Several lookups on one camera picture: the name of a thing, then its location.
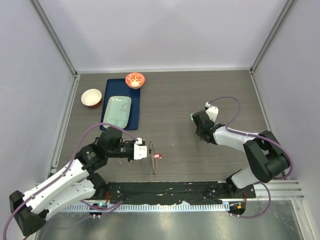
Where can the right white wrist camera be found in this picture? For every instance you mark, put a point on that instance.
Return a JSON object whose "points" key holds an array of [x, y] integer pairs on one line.
{"points": [[211, 111]]}

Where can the light green rectangular plate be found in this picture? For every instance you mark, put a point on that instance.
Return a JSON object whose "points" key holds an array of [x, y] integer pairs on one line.
{"points": [[117, 111]]}

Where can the white and red bowl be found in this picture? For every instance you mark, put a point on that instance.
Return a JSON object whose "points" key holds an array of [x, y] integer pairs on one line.
{"points": [[91, 98]]}

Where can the slotted cable duct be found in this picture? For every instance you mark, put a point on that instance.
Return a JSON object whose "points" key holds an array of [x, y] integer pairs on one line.
{"points": [[145, 208]]}

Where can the metal disc key organizer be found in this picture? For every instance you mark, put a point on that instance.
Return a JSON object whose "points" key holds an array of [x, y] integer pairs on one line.
{"points": [[154, 162]]}

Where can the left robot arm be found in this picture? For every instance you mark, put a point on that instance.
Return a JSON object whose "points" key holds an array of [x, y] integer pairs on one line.
{"points": [[76, 181]]}

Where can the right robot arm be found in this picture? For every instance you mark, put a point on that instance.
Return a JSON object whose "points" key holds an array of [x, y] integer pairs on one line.
{"points": [[266, 157]]}

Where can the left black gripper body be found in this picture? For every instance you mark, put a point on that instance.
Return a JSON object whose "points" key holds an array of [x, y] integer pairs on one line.
{"points": [[123, 150]]}

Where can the red patterned bowl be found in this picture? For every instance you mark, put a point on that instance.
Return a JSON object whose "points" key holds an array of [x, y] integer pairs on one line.
{"points": [[135, 80]]}

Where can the blue tray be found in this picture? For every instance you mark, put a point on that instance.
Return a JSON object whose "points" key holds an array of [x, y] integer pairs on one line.
{"points": [[118, 87]]}

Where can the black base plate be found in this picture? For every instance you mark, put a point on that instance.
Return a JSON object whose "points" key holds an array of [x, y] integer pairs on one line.
{"points": [[177, 192]]}

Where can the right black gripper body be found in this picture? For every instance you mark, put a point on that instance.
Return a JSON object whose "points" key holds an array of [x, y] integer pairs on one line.
{"points": [[198, 132]]}

